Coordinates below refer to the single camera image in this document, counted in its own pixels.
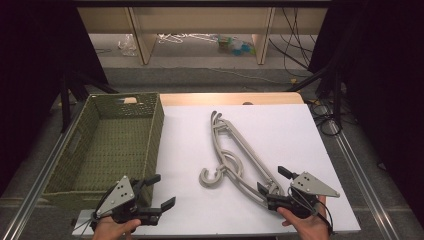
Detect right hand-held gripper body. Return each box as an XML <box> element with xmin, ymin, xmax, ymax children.
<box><xmin>266</xmin><ymin>171</ymin><xmax>341</xmax><ymax>220</ymax></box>

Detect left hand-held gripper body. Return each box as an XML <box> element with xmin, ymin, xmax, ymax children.
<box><xmin>95</xmin><ymin>175</ymin><xmax>162</xmax><ymax>225</ymax></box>

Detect grey plastic clothes hanger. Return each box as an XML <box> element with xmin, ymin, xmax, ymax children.
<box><xmin>209</xmin><ymin>110</ymin><xmax>284</xmax><ymax>201</ymax></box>
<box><xmin>199</xmin><ymin>111</ymin><xmax>286</xmax><ymax>208</ymax></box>

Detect green woven basket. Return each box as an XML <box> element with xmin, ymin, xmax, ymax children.
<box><xmin>41</xmin><ymin>92</ymin><xmax>165</xmax><ymax>212</ymax></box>

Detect person's left hand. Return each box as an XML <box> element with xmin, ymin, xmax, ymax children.
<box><xmin>91</xmin><ymin>216</ymin><xmax>142</xmax><ymax>240</ymax></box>

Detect person's right hand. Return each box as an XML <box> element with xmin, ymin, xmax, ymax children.
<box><xmin>277</xmin><ymin>194</ymin><xmax>333</xmax><ymax>240</ymax></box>

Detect white table cover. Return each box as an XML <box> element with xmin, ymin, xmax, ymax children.
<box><xmin>71</xmin><ymin>103</ymin><xmax>362</xmax><ymax>238</ymax></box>

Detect black metal stand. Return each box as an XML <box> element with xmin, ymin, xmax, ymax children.
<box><xmin>286</xmin><ymin>63</ymin><xmax>344</xmax><ymax>124</ymax></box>
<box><xmin>59</xmin><ymin>71</ymin><xmax>118</xmax><ymax>134</ymax></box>

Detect black curtain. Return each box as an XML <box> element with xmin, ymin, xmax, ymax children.
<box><xmin>0</xmin><ymin>0</ymin><xmax>109</xmax><ymax>198</ymax></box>
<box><xmin>308</xmin><ymin>0</ymin><xmax>424</xmax><ymax>218</ymax></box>

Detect colourful plastic toys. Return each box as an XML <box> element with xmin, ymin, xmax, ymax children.
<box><xmin>217</xmin><ymin>34</ymin><xmax>256</xmax><ymax>57</ymax></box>

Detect clear plastic bag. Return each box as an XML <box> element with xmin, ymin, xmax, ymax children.
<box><xmin>117</xmin><ymin>33</ymin><xmax>138</xmax><ymax>57</ymax></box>

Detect beige shelf unit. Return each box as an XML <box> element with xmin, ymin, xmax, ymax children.
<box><xmin>77</xmin><ymin>6</ymin><xmax>329</xmax><ymax>66</ymax></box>

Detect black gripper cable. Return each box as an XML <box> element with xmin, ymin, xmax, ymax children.
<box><xmin>288</xmin><ymin>186</ymin><xmax>335</xmax><ymax>234</ymax></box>

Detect aluminium rail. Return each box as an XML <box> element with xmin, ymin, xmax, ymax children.
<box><xmin>1</xmin><ymin>99</ymin><xmax>88</xmax><ymax>240</ymax></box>
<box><xmin>324</xmin><ymin>116</ymin><xmax>401</xmax><ymax>240</ymax></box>

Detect black floor cable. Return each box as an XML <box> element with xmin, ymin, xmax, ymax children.
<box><xmin>308</xmin><ymin>98</ymin><xmax>344</xmax><ymax>137</ymax></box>

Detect bundle of black cables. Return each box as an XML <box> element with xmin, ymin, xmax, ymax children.
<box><xmin>268</xmin><ymin>6</ymin><xmax>321</xmax><ymax>71</ymax></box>

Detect white wire hangers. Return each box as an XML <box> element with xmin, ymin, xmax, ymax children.
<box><xmin>157</xmin><ymin>32</ymin><xmax>219</xmax><ymax>45</ymax></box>

